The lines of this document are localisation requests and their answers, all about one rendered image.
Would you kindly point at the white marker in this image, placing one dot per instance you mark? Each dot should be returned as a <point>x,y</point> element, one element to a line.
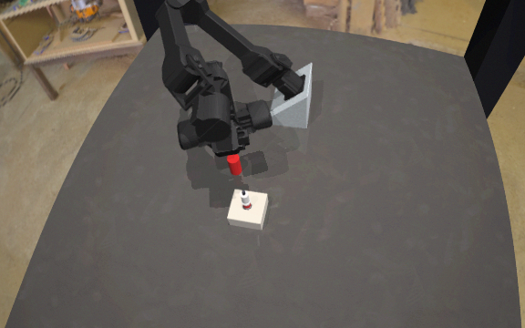
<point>245,200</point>

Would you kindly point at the red cylinder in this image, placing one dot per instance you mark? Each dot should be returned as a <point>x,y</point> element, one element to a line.
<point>234,164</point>

